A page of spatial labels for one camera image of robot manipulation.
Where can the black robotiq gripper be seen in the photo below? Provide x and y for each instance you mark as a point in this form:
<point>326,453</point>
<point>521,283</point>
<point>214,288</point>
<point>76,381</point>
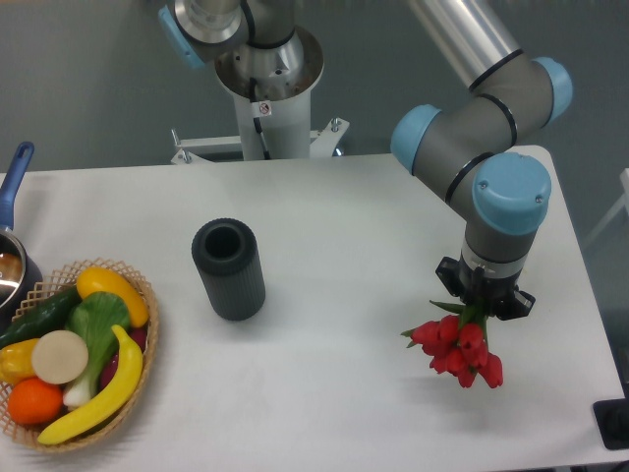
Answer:
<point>470,286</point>

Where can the red tulip bouquet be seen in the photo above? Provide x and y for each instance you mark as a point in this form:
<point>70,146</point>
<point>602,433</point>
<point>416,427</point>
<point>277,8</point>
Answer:
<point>457,344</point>

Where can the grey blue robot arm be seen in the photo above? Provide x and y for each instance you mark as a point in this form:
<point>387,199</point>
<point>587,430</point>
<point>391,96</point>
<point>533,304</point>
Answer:
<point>466,157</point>

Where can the dark grey ribbed vase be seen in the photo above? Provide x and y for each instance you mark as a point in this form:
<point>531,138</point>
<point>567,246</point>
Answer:
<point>226,255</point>

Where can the black device at edge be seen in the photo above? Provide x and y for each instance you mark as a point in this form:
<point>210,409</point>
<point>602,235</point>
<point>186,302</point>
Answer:
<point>612,420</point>

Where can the purple eggplant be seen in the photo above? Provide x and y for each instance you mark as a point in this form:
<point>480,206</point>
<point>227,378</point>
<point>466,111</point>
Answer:
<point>139,335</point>

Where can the yellow banana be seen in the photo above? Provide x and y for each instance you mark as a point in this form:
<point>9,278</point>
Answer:
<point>107,402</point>

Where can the yellow squash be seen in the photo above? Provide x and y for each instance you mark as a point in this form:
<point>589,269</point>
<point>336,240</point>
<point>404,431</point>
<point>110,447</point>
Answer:
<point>100,279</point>

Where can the green bok choy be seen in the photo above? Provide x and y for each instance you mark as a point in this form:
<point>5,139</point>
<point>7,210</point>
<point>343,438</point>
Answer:
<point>92,321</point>

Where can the beige round slice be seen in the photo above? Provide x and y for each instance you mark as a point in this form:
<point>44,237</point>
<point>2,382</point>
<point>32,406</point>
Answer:
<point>59,357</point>

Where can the green cucumber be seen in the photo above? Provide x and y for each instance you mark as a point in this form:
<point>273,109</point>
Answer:
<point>48,315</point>

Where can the orange fruit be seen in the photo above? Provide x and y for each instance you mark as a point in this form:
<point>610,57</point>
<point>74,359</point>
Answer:
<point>33,402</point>

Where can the yellow bell pepper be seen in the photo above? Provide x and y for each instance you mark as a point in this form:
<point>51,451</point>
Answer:
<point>16,364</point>

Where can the woven wicker basket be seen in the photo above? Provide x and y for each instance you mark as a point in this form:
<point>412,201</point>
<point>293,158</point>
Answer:
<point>52,284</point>

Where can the white frame at right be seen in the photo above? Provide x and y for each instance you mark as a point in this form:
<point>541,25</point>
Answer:
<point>620,206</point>

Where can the blue handled saucepan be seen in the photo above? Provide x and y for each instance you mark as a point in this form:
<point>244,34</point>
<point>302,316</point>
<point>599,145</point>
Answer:
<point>19,273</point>

